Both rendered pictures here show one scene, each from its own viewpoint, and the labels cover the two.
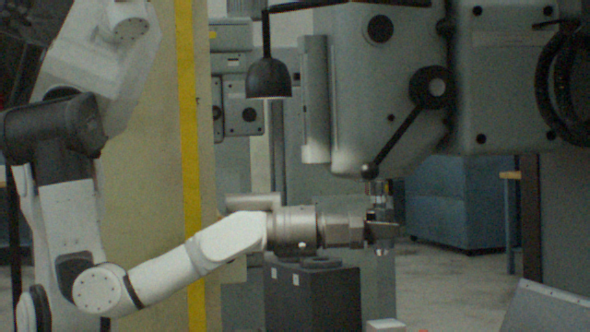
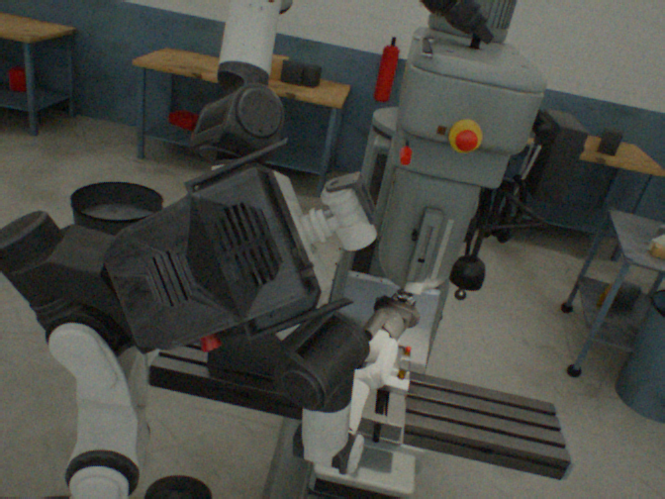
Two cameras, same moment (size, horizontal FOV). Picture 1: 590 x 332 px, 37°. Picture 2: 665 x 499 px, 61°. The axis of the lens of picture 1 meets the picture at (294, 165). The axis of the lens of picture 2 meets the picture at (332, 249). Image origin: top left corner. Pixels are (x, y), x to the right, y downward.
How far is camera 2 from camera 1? 183 cm
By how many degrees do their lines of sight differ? 71
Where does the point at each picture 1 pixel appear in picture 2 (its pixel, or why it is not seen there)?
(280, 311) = (237, 348)
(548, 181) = not seen: hidden behind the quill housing
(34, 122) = (345, 367)
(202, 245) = (383, 377)
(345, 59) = (459, 230)
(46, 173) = (344, 401)
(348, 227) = (411, 317)
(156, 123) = not seen: outside the picture
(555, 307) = (387, 289)
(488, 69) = not seen: hidden behind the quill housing
